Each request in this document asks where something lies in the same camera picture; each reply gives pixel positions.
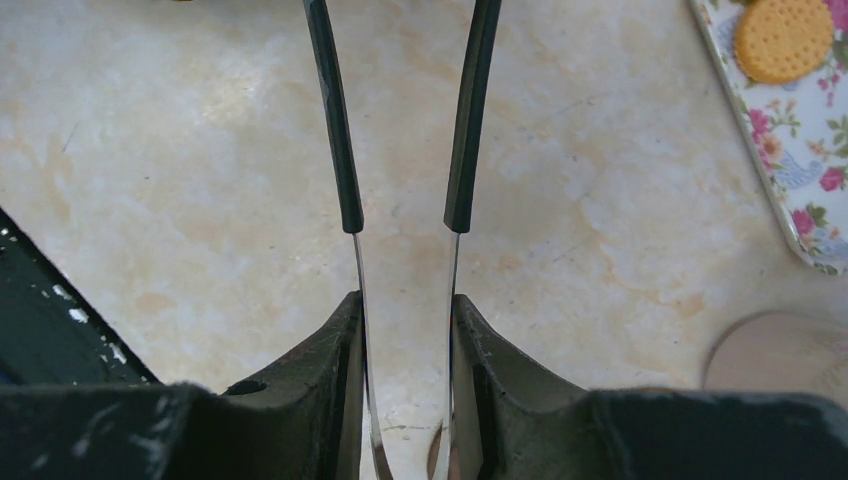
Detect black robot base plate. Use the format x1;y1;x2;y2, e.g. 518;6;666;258
1;212;158;385

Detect floral serving tray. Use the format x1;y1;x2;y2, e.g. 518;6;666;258
690;1;847;275

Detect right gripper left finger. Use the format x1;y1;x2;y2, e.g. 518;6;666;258
1;291;364;479

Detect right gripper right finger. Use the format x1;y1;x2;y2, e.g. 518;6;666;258
451;294;847;479

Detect round biscuit left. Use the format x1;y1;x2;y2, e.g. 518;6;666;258
733;0;835;85

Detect black handled steel tongs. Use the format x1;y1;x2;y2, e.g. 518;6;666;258
304;1;501;479

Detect light wooden coaster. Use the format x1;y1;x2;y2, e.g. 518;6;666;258
701;311;847;408

